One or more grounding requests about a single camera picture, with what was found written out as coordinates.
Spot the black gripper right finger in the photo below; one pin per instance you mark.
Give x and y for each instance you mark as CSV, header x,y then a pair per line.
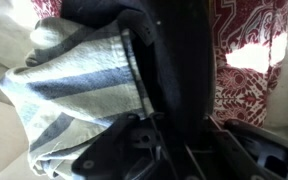
x,y
250,150

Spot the beige sofa throw pillow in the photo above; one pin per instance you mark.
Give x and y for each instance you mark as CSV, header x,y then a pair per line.
x,y
287,93

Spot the red patterned cloth cushion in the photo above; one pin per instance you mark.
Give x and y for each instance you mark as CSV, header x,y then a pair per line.
x,y
244,83

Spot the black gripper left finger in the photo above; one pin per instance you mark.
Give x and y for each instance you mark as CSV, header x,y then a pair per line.
x,y
117,150

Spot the striped grey white towel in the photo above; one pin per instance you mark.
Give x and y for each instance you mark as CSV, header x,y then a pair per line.
x,y
74,96

